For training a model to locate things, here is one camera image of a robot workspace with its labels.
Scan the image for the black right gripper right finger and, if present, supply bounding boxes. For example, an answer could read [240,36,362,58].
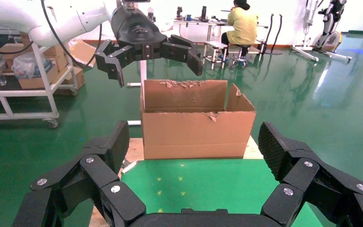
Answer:
[258,121,363,227]

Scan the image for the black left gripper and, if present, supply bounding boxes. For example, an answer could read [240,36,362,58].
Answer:
[94,5,204,87]

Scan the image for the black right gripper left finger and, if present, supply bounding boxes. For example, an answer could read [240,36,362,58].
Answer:
[12,120,147,227]

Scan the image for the flat cardboard sheet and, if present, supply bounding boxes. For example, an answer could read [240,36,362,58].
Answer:
[69,37,97,67]

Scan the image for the brown cardboard box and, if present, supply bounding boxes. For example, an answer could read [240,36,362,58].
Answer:
[53,66,86,96]
[17,64,60,89]
[0,42,33,68]
[43,44,69,71]

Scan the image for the large open cardboard carton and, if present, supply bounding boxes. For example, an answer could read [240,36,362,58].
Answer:
[140,79,257,160]

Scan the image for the white desk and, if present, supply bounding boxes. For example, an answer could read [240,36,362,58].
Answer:
[173,17,270,54]

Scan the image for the white square stool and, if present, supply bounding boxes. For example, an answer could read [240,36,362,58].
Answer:
[203,41,229,70]

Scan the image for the green cloth mat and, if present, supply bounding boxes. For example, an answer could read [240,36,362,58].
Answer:
[120,158,325,227]

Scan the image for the black swivel stool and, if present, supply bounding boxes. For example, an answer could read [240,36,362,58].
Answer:
[228,44,252,69]

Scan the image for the white wheeled cart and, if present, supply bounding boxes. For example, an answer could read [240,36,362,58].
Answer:
[0,25,78,129]

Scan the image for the person in yellow shirt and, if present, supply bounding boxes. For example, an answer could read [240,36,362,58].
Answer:
[220,0,259,61]

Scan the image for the clear plastic bag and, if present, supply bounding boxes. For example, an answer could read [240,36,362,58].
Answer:
[11,51,49,79]

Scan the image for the black floor stand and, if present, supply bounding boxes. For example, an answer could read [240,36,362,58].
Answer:
[263,13,284,56]

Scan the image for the white exercise machine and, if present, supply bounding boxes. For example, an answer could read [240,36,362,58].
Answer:
[292,0,353,62]

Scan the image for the white tube frame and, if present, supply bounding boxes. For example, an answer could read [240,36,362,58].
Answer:
[126,59,147,126]

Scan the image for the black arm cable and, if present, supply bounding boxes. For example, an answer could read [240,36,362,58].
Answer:
[0,0,103,68]

